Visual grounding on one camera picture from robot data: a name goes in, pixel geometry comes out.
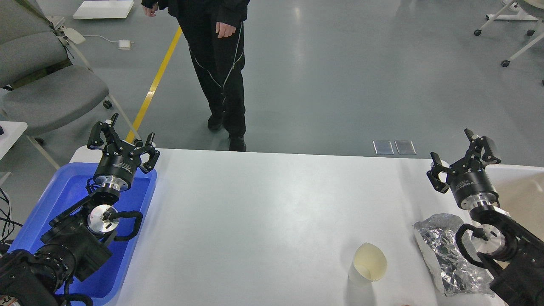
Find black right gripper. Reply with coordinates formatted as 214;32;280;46
427;128;502;210

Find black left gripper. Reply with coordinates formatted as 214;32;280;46
87;113;161;191

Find white paper cup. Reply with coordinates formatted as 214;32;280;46
348;242;388;286

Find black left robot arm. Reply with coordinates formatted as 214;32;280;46
1;113;161;306

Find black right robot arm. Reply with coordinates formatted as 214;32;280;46
427;128;544;306

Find right floor metal plate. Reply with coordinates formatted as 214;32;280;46
395;141;417;155

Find floor metal plate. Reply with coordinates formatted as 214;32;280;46
395;141;417;155
372;141;395;155

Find beige plastic bin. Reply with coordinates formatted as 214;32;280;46
486;165;544;240

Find crumpled silver foil bag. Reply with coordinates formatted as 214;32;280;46
412;213;495;297

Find left floor metal plate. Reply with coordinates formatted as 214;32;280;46
372;141;395;155

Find grey office chair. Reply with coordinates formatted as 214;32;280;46
0;0;143;170

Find white side table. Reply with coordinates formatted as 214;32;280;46
0;121;28;159

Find blue plastic bin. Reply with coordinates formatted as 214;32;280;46
1;163;157;306

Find white board on floor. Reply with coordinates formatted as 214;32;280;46
72;0;134;19

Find person in black clothes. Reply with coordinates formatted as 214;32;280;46
141;0;249;152

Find white rolling stand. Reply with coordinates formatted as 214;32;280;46
474;0;544;85

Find white power adapter with cable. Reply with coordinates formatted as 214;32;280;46
83;35;134;50

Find black cables at left edge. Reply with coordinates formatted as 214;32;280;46
0;187;22;255

